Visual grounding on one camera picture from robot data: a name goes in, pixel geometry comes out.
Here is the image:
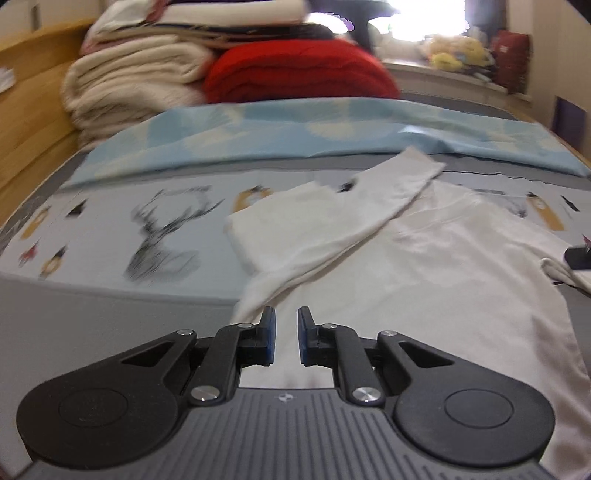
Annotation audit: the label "red bag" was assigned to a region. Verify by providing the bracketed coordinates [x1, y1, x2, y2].
[489, 30, 532, 93]

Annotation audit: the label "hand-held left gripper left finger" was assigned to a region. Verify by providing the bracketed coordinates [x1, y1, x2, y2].
[121, 307, 277, 407]

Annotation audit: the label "grey animal-print bed cover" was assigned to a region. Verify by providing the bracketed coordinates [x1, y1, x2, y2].
[0, 152, 591, 480]

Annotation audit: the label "white long-sleeved shirt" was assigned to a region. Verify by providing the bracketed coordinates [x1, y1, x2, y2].
[225, 147, 591, 467]

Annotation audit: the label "red folded blanket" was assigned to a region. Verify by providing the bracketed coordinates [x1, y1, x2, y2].
[203, 39, 402, 104]

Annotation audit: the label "stack of folded blankets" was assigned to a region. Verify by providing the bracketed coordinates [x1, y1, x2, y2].
[81, 0, 352, 54]

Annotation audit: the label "purple object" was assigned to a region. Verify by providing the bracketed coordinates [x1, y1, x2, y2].
[551, 97, 591, 153]

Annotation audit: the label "light blue patterned blanket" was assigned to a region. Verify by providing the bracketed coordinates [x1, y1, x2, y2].
[62, 98, 591, 190]

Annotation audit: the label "white window sill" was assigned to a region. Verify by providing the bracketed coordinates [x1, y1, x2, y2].
[383, 62, 536, 112]

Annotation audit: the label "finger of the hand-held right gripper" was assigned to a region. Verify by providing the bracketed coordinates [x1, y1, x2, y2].
[565, 246, 591, 271]

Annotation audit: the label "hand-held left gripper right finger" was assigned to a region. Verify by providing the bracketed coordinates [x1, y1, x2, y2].
[297, 306, 455, 407]

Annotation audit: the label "wooden headboard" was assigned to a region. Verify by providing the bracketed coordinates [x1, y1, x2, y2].
[0, 18, 100, 227]

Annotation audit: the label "yellow plush toys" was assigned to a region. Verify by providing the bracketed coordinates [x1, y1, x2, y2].
[418, 34, 495, 72]

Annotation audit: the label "cream folded blanket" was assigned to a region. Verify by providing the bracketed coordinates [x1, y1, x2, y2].
[62, 34, 218, 151]

